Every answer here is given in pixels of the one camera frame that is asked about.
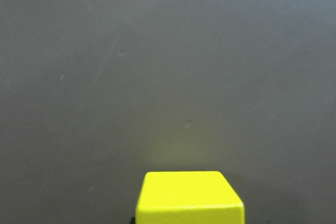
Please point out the yellow wooden block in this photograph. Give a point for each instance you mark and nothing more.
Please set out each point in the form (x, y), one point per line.
(188, 197)

